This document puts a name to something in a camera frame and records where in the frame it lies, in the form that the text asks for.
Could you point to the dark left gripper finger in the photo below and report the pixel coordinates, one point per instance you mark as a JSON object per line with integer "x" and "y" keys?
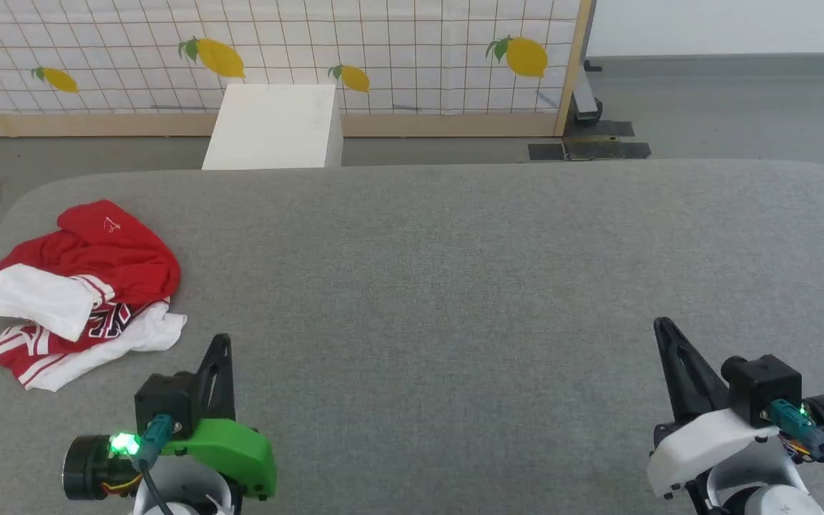
{"x": 222, "y": 400}

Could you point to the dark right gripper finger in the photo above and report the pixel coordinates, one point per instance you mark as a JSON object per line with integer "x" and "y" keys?
{"x": 694, "y": 393}

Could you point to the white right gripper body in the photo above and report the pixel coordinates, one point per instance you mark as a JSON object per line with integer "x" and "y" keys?
{"x": 698, "y": 443}

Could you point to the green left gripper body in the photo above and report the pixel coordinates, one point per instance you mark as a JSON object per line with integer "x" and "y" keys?
{"x": 233, "y": 450}

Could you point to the red and white shirt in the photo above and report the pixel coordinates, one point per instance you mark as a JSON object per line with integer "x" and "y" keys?
{"x": 111, "y": 257}

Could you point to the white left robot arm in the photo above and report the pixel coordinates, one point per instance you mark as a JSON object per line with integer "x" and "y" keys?
{"x": 190, "y": 493}

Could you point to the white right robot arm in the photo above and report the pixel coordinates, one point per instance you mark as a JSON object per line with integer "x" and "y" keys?
{"x": 755, "y": 493}

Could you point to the white box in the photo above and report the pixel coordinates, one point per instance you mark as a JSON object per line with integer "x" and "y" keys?
{"x": 269, "y": 129}

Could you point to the grey metal stand foot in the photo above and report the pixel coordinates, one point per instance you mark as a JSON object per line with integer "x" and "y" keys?
{"x": 585, "y": 100}

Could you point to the lemon print partition screen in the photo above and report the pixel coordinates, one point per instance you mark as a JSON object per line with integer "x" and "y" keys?
{"x": 398, "y": 43}

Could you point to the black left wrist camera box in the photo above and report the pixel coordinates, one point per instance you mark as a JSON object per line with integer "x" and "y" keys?
{"x": 165, "y": 400}

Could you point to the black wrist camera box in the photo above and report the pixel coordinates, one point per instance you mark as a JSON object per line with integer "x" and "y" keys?
{"x": 762, "y": 386}
{"x": 165, "y": 400}

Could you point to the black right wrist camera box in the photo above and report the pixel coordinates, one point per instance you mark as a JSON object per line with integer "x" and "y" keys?
{"x": 762, "y": 386}

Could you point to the black floor base plate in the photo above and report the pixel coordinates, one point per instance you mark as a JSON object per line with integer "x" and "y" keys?
{"x": 598, "y": 149}

